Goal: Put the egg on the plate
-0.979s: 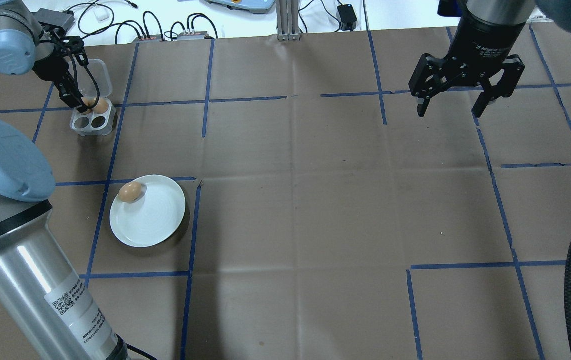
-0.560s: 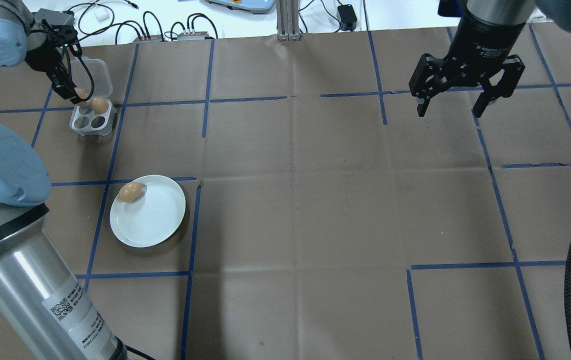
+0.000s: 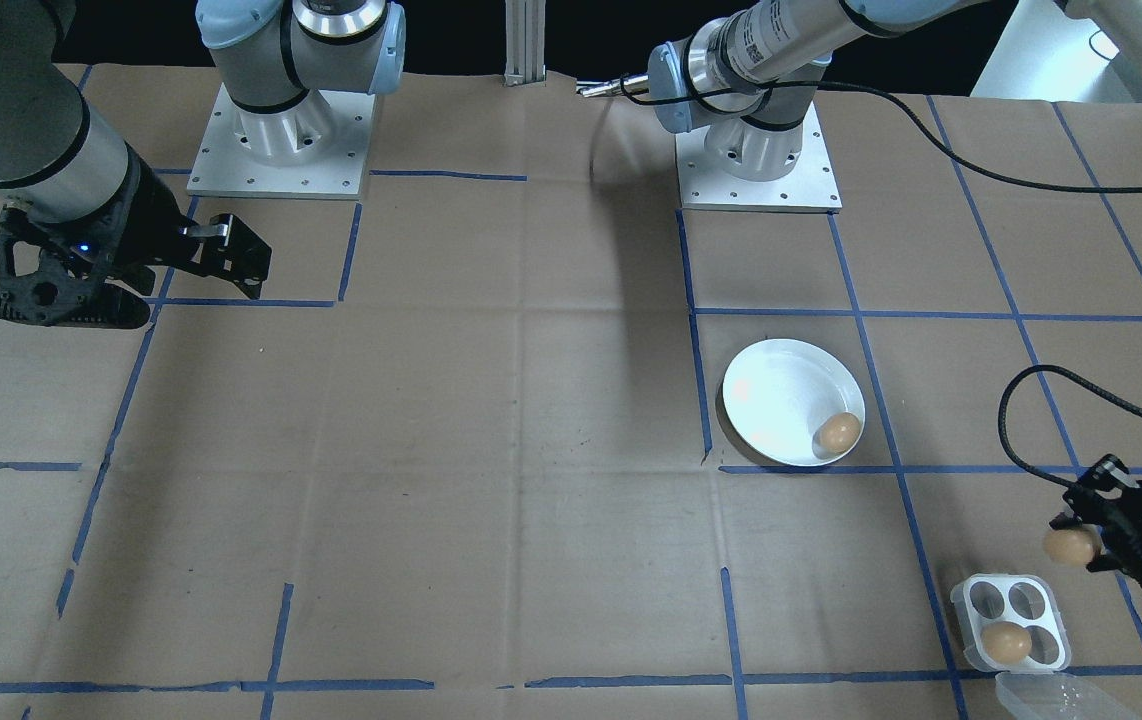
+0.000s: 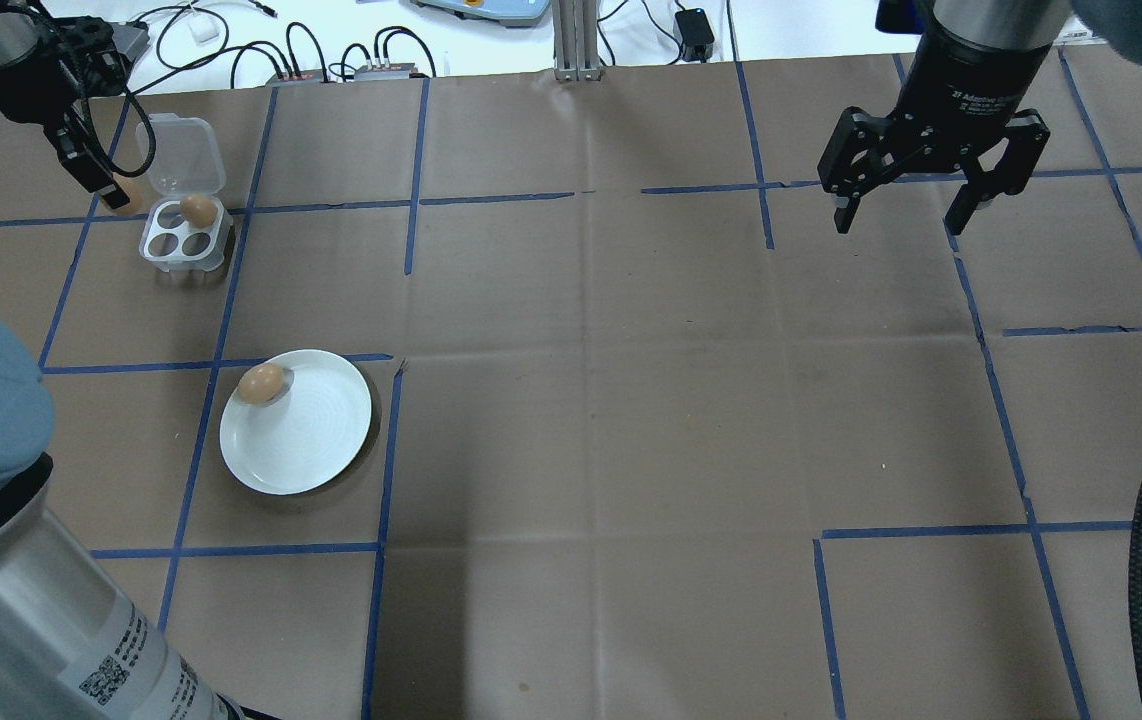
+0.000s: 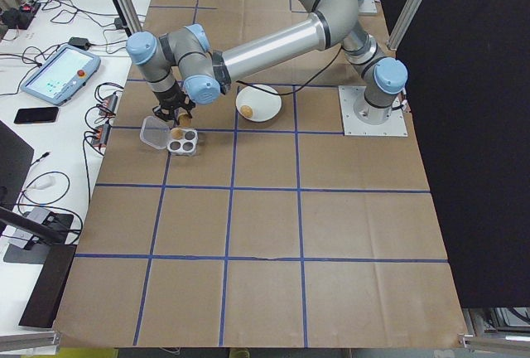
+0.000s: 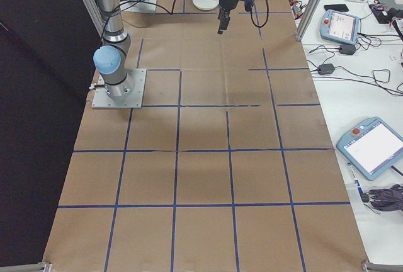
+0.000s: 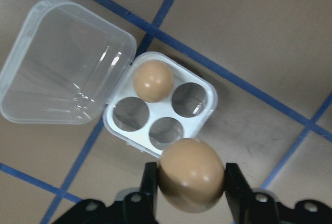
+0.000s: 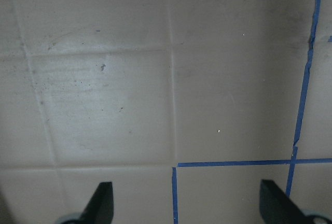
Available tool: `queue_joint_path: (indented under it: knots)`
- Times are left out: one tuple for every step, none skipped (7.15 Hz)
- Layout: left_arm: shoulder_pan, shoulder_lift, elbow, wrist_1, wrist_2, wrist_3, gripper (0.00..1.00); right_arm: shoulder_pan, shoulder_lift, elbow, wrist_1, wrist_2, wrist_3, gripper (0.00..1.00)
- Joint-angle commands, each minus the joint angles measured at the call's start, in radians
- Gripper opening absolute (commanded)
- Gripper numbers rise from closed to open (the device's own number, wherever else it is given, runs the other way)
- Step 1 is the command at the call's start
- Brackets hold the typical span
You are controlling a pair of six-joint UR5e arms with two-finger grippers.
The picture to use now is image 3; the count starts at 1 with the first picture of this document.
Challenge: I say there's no brown egg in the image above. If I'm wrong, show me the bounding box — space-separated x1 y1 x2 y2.
1043 527 1101 568
815 411 863 454
981 621 1032 666

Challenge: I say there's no clear plastic egg carton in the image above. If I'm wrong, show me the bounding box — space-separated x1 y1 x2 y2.
948 572 1142 720

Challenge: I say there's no white round plate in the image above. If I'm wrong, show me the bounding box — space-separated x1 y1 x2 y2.
721 338 867 468

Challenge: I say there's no silver metal connector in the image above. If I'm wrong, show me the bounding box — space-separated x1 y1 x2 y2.
576 75 652 99

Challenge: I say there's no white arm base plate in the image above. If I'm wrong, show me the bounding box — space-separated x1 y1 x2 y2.
676 100 842 213
187 83 377 201

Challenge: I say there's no aluminium profile post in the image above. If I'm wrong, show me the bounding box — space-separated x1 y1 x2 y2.
504 0 549 88

